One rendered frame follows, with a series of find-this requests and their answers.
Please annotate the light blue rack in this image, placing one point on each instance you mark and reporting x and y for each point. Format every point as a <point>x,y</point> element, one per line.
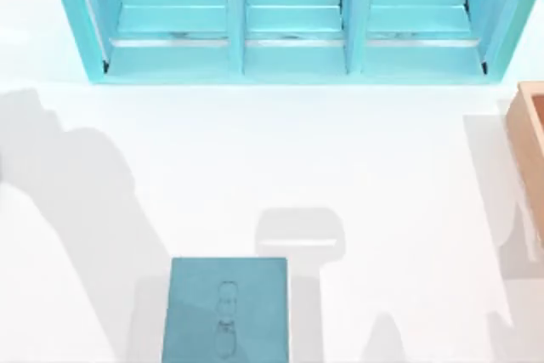
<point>297,18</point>

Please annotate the salmon-coloured shallow box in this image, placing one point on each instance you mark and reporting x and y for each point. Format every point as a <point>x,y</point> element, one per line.
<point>523,142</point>

